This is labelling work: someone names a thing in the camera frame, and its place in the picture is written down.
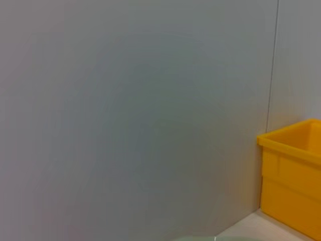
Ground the yellow plastic bin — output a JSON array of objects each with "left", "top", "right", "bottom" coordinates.
[{"left": 256, "top": 118, "right": 321, "bottom": 241}]

